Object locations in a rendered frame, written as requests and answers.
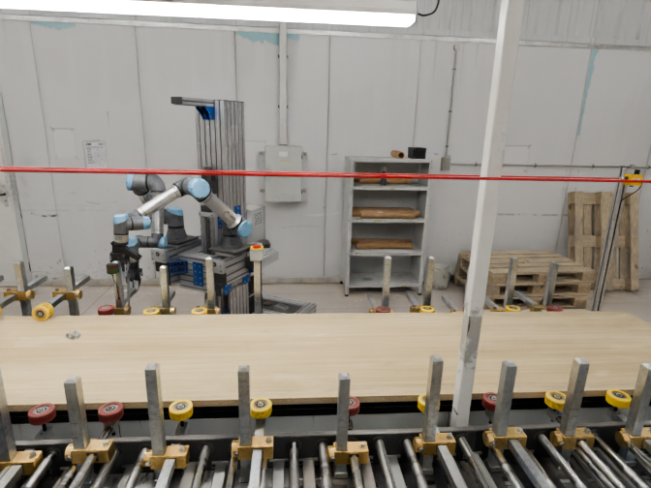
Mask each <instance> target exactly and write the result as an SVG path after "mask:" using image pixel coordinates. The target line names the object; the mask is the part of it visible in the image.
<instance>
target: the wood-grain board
mask: <svg viewBox="0 0 651 488"><path fill-rule="evenodd" d="M463 315H464V312H457V313H350V314H241V315H133V316H51V317H49V318H48V319H47V320H44V321H38V320H35V319H34V318H33V316H26V317H0V369H1V374H2V379H3V384H4V388H5V393H6V398H7V403H8V408H9V412H29V411H30V410H31V409H32V408H34V407H35V406H38V405H40V404H44V403H51V404H53V405H54V406H55V410H56V411H67V410H68V408H67V402H66V395H65V389H64V382H65V381H66V379H67V378H68V377H69V376H79V377H81V384H82V391H83V398H84V405H85V409H86V410H98V409H99V407H101V406H102V405H103V404H105V403H108V402H114V401H116V402H120V403H122V404H123V409H147V408H148V406H147V395H146V385H145V375H144V369H145V367H146V366H147V364H148V363H159V365H160V376H161V387H162V398H163V408H169V407H170V405H171V404H172V403H173V402H175V401H178V400H189V401H191V402H192V404H193V407H221V406H238V378H237V371H238V366H239V365H250V385H251V402H252V401H253V400H254V399H257V398H266V399H268V400H270V401H271V404H272V405H294V404H332V403H337V397H338V374H340V373H349V374H350V379H351V385H350V396H354V397H356V398H358V400H359V402H360V403H369V402H406V401H417V400H418V398H419V395H421V394H426V388H427V379H428V369H429V359H430V356H431V355H440V356H441V357H442V359H443V360H444V366H443V375H442V383H441V392H440V401H443V400H453V395H454V388H455V379H456V371H457V363H458V355H459V347H460V339H461V331H462V323H463ZM75 330H76V331H80V332H81V333H80V335H81V336H80V337H79V338H78V339H77V338H75V340H72V339H69V338H66V337H65V335H66V334H67V333H68V332H69V333H73V332H75ZM577 357H583V358H584V359H586V360H587V361H588V362H589V363H590V365H589V370H588V375H587V380H586V383H585V388H584V393H583V397H591V396H605V395H606V392H607V391H608V390H609V389H618V390H621V391H624V392H626V393H627V394H629V395H634V391H635V387H636V380H637V376H638V372H639V368H640V364H641V363H651V324H649V323H647V322H646V321H644V320H641V319H639V318H638V317H636V316H634V315H632V314H630V313H629V312H627V311H565V312H483V313H482V321H481V328H480V341H479V348H478V356H477V363H476V371H475V377H474V385H473V392H472V400H479V399H482V395H483V394H484V393H486V392H495V393H498V386H499V380H500V374H501V367H502V361H504V360H512V361H513V362H514V363H515V365H516V366H517V370H516V376H515V382H514V388H513V394H512V398H513V399H517V398H544V397H545V393H546V392H547V391H549V390H555V391H559V392H561V393H563V394H565V395H566V394H567V389H568V384H569V379H570V375H571V370H572V366H573V361H574V358H577Z"/></svg>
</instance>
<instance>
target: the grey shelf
mask: <svg viewBox="0 0 651 488"><path fill-rule="evenodd" d="M382 168H387V173H404V174H416V170H417V174H432V169H433V160H429V159H411V158H408V157H404V158H403V159H397V158H394V157H376V156H345V168H344V172H349V173H381V171H382ZM430 190H431V179H412V184H386V186H383V185H380V184H359V182H354V179H353V178H349V177H344V195H343V221H342V244H341V245H342V247H341V273H340V284H343V285H344V287H345V296H349V288H363V287H372V288H382V287H383V277H384V262H385V257H386V256H390V257H391V271H390V287H418V295H421V286H422V275H423V265H424V254H425V243H426V233H427V222H428V211H429V201H430ZM414 194H415V197H414ZM413 206H414V210H419V217H416V218H415V219H360V217H352V211H353V207H411V208H413ZM411 230H412V233H411ZM351 238H392V239H412V242H413V249H356V244H351ZM349 240H350V241H349ZM349 242H350V243H349ZM409 256H410V257H409ZM408 265H409V269H408Z"/></svg>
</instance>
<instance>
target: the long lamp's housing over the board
mask: <svg viewBox="0 0 651 488"><path fill-rule="evenodd" d="M100 1H119V2H140V3H159V4H179V5H200V6H219V7H239V8H259V9H279V10H299V11H319V12H338V13H359V14H378V15H412V16H413V17H414V21H413V22H412V23H411V24H410V25H408V27H409V28H410V27H411V26H412V25H413V24H414V23H416V22H417V18H418V2H417V1H398V0H100Z"/></svg>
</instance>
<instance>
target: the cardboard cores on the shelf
mask: <svg viewBox="0 0 651 488"><path fill-rule="evenodd" d="M354 182H359V184H381V178H354ZM387 184H412V179H405V178H387ZM352 217H360V219H415V218H416V217H419V210H414V208H411V207H353V211H352ZM351 244H356V249H413V242H412V239H392V238H351Z"/></svg>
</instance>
